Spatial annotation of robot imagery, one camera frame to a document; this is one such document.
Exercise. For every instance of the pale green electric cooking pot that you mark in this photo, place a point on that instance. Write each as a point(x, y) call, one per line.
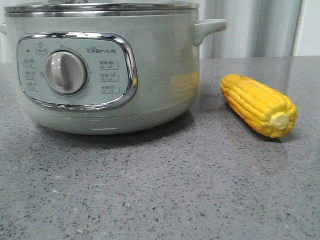
point(106, 74)

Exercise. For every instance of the yellow corn cob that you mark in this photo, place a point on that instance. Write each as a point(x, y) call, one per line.
point(266, 110)

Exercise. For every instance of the glass pot lid steel rim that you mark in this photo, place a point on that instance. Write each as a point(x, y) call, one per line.
point(99, 5)

